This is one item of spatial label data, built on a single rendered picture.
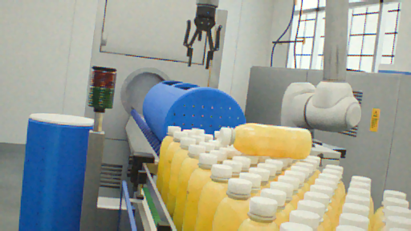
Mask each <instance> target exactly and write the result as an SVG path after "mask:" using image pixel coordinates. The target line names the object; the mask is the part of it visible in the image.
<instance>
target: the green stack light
mask: <svg viewBox="0 0 411 231"><path fill-rule="evenodd" d="M114 94H115V89H111V88H105V87H92V86H90V87H89V92H88V99H87V105H88V106H89V107H95V108H112V105H113V100H114Z"/></svg>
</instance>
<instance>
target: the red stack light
mask: <svg viewBox="0 0 411 231"><path fill-rule="evenodd" d="M89 85H90V86H92V87H105V88H111V89H115V88H116V73H115V72H110V71H97V70H91V78H90V84H89Z"/></svg>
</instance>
